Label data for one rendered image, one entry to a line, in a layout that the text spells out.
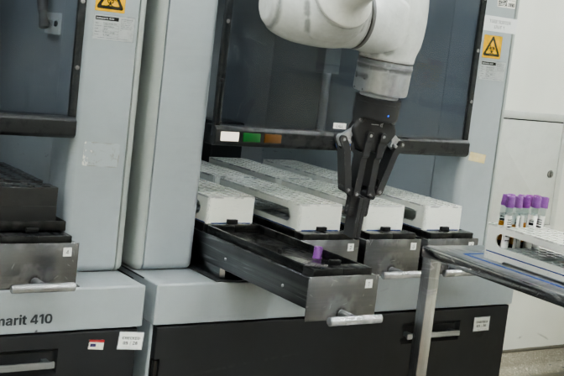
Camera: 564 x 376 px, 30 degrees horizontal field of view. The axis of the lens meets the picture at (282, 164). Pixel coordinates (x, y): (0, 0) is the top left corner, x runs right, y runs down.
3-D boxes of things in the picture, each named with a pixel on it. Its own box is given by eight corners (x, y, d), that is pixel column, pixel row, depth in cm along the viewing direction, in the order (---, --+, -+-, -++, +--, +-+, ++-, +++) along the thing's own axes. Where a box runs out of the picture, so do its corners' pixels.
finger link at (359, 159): (376, 133, 169) (368, 132, 169) (361, 199, 171) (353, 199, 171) (363, 127, 173) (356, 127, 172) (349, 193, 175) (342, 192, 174)
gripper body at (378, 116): (388, 93, 176) (377, 148, 177) (345, 88, 172) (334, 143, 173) (413, 101, 169) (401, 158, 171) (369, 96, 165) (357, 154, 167)
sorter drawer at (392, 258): (188, 207, 253) (191, 170, 252) (237, 207, 261) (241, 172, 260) (376, 283, 193) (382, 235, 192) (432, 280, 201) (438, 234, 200)
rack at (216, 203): (133, 200, 213) (137, 169, 212) (177, 201, 219) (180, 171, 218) (206, 231, 189) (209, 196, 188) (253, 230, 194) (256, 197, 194)
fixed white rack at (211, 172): (147, 180, 242) (149, 154, 241) (185, 181, 248) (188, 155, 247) (211, 205, 218) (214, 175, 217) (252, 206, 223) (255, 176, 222)
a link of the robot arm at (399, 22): (391, 58, 177) (327, 49, 170) (409, -34, 174) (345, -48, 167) (431, 69, 168) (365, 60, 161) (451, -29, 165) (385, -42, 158)
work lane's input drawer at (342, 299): (114, 229, 216) (118, 185, 215) (174, 229, 223) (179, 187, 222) (320, 331, 156) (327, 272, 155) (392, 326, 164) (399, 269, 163)
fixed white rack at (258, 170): (205, 182, 250) (207, 156, 250) (241, 183, 256) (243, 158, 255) (273, 206, 226) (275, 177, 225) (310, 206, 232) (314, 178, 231)
